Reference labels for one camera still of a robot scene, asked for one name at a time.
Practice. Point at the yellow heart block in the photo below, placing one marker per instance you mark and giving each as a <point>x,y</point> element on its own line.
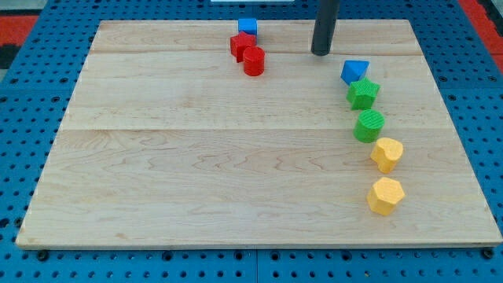
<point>386,153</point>

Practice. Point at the red cylinder block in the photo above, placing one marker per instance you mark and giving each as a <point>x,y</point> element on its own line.
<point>254,61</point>

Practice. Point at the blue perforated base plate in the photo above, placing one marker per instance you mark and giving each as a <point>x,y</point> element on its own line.
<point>37,88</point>

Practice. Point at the yellow hexagon block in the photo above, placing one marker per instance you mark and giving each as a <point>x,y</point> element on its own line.
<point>384,196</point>

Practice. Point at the red star block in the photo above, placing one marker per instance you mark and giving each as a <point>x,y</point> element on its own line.
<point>239,43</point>

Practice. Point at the wooden board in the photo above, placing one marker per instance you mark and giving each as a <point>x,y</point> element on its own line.
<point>166,144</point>

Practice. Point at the green cylinder block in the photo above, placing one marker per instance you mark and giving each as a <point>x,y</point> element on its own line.
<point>368,126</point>

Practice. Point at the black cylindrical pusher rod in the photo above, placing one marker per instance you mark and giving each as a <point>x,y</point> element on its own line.
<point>324,27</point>

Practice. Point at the green star block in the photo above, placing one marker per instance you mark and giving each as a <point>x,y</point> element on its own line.
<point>362,94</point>

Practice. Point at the blue cube block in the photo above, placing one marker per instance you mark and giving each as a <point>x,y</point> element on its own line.
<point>248,25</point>

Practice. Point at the blue triangle block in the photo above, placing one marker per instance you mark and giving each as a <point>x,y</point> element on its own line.
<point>353,71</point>

